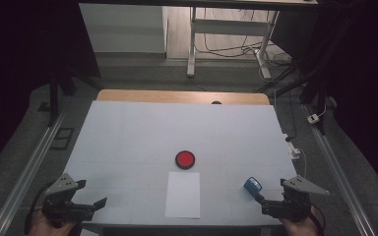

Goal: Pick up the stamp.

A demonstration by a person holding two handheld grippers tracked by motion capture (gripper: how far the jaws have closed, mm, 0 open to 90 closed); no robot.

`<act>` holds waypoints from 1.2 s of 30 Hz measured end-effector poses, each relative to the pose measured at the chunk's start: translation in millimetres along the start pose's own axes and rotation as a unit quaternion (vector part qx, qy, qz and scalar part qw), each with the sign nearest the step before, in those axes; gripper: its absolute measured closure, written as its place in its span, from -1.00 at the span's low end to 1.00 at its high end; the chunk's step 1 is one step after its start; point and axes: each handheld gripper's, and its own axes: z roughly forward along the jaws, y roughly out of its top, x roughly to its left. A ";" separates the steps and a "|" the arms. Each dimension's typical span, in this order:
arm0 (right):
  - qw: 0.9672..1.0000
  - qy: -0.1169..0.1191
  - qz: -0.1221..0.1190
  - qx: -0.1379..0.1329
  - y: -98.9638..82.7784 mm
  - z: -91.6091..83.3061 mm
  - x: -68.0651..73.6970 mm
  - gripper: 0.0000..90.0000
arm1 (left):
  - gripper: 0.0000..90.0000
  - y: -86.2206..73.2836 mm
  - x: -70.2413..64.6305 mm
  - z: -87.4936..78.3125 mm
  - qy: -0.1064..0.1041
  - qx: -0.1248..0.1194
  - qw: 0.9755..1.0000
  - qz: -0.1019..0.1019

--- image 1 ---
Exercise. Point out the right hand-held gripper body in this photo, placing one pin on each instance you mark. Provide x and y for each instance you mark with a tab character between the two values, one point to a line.
292	203

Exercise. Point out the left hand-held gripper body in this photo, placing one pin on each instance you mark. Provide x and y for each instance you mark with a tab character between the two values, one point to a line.
62	206

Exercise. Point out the blue stamp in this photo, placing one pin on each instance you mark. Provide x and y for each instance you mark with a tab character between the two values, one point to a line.
252	187

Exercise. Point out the red ink pad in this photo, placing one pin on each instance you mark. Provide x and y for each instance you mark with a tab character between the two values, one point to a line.
185	159

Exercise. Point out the person's left hand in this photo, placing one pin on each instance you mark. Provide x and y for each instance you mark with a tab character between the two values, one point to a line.
50	229

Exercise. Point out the person's right hand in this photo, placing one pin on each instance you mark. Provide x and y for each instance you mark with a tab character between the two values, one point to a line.
300	227

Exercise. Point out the small white adapter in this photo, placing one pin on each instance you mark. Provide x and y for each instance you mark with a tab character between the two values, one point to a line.
313	118

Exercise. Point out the white paper sheet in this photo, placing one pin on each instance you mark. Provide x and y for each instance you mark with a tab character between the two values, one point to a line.
183	196

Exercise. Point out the large white table mat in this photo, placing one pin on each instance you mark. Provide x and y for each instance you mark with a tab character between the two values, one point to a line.
144	137

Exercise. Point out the black tripod stand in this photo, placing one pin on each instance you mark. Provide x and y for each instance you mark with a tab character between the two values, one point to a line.
54	95
311	88

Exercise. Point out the wooden table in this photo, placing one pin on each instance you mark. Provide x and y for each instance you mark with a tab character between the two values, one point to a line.
164	96

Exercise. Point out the white cabinet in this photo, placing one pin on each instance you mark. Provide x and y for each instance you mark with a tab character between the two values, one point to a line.
124	28

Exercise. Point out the aluminium rail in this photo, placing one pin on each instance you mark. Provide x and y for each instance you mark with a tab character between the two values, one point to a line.
26	177
338	177

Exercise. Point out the white desk frame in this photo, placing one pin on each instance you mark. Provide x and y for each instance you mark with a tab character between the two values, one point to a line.
229	28

